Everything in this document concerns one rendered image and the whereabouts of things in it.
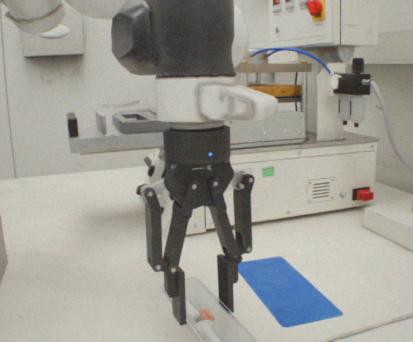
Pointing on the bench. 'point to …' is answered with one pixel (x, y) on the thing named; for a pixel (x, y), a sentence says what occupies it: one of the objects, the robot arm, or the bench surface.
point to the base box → (300, 182)
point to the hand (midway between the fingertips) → (202, 291)
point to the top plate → (251, 60)
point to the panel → (163, 192)
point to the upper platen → (285, 95)
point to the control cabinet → (323, 48)
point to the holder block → (138, 122)
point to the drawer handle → (72, 125)
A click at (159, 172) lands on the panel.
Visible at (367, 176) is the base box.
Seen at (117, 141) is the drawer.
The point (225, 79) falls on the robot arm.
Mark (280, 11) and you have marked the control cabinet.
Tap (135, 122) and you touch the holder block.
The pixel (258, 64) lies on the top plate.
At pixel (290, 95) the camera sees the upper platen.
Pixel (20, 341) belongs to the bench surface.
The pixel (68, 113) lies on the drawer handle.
